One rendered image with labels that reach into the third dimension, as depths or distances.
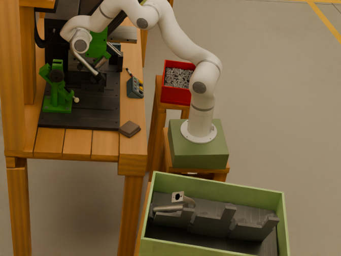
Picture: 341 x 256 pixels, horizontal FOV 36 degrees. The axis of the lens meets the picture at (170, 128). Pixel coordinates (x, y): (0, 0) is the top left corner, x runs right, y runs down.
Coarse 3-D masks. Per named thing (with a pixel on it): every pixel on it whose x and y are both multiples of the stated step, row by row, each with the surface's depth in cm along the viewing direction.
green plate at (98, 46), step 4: (92, 32) 293; (100, 32) 294; (104, 32) 294; (92, 36) 294; (96, 36) 294; (100, 36) 295; (104, 36) 295; (92, 40) 295; (96, 40) 295; (100, 40) 296; (104, 40) 296; (92, 44) 296; (96, 44) 296; (100, 44) 297; (104, 44) 297; (88, 48) 297; (92, 48) 297; (96, 48) 297; (100, 48) 297; (104, 48) 298; (88, 52) 298; (92, 52) 298; (96, 52) 298; (100, 52) 298; (88, 56) 299; (92, 56) 299; (96, 56) 299
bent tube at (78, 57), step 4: (88, 32) 289; (72, 48) 292; (72, 52) 293; (76, 52) 294; (76, 56) 294; (80, 56) 295; (80, 60) 295; (84, 60) 296; (84, 64) 296; (88, 64) 297; (88, 68) 297; (92, 68) 298; (92, 72) 299; (96, 72) 299
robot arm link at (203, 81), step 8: (200, 64) 250; (208, 64) 249; (200, 72) 244; (208, 72) 244; (216, 72) 248; (192, 80) 244; (200, 80) 242; (208, 80) 242; (216, 80) 248; (192, 88) 246; (200, 88) 243; (208, 88) 244; (192, 96) 258; (200, 96) 250; (208, 96) 248; (192, 104) 261; (200, 104) 257; (208, 104) 258
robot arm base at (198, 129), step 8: (192, 112) 264; (200, 112) 261; (208, 112) 261; (192, 120) 266; (200, 120) 264; (208, 120) 265; (184, 128) 276; (192, 128) 269; (200, 128) 267; (208, 128) 270; (184, 136) 272; (192, 136) 272; (200, 136) 271; (208, 136) 273
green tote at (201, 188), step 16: (160, 176) 248; (176, 176) 247; (192, 192) 252; (208, 192) 251; (224, 192) 250; (240, 192) 249; (256, 192) 248; (272, 192) 247; (272, 208) 253; (144, 224) 221; (144, 240) 215; (160, 240) 216; (288, 240) 224
